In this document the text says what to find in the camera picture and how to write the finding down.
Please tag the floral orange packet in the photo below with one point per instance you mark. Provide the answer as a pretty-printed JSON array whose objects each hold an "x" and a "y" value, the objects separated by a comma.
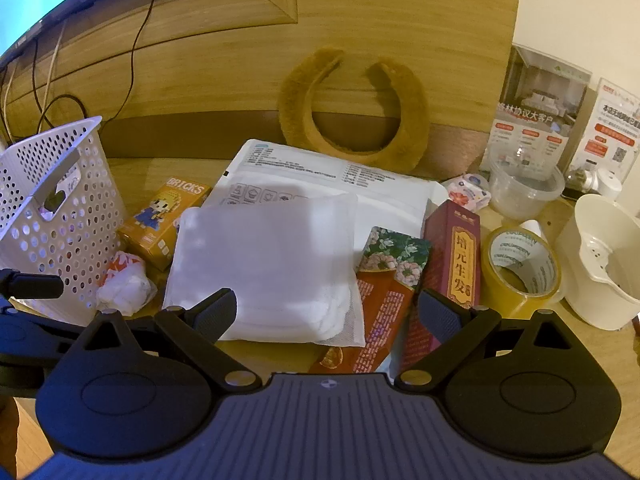
[{"x": 385, "y": 310}]

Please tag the small pink white packet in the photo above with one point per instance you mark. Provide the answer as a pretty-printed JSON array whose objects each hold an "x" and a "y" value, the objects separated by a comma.
[{"x": 467, "y": 192}]

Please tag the clear packing tape roll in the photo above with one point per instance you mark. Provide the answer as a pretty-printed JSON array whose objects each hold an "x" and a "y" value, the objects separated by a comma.
[{"x": 500, "y": 260}]

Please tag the white orange wrapper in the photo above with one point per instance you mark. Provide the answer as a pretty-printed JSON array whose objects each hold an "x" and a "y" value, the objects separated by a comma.
[{"x": 125, "y": 285}]

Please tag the white folded cloth packet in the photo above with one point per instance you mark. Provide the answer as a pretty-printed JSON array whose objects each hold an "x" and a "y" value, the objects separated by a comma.
[{"x": 260, "y": 260}]

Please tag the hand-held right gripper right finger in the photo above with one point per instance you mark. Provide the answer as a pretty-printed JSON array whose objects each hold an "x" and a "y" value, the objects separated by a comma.
[{"x": 437, "y": 317}]

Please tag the small white jar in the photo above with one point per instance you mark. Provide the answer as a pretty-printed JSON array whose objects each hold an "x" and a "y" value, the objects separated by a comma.
[{"x": 609, "y": 185}]

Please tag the clear plastic container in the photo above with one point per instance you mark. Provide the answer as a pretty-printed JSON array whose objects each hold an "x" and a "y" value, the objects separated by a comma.
[{"x": 525, "y": 195}]

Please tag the white perforated plastic basket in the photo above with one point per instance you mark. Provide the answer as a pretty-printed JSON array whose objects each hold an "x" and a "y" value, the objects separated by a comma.
[{"x": 75, "y": 220}]

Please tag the white plastic kettle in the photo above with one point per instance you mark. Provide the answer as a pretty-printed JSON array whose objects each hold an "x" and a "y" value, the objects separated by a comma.
[{"x": 585, "y": 260}]

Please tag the white mailer package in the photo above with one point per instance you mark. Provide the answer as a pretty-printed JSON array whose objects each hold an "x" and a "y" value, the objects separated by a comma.
[{"x": 310, "y": 170}]

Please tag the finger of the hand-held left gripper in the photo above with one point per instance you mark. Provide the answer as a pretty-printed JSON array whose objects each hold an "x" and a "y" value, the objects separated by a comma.
[{"x": 35, "y": 285}]

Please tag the orange toy bricks box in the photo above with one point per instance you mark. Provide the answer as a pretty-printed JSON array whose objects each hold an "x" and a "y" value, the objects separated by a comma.
[{"x": 160, "y": 220}]

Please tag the acrylic sign holder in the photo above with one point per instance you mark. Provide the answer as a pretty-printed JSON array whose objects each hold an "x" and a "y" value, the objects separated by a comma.
[
  {"x": 615, "y": 125},
  {"x": 540, "y": 110}
]

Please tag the brown plush seat cover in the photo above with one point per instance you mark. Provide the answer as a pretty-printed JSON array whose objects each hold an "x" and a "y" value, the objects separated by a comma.
[{"x": 295, "y": 110}]

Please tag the dark red box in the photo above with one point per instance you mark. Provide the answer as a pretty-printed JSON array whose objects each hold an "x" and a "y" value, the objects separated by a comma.
[{"x": 450, "y": 260}]

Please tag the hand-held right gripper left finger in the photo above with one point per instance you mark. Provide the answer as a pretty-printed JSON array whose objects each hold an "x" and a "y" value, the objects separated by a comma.
[{"x": 220, "y": 312}]

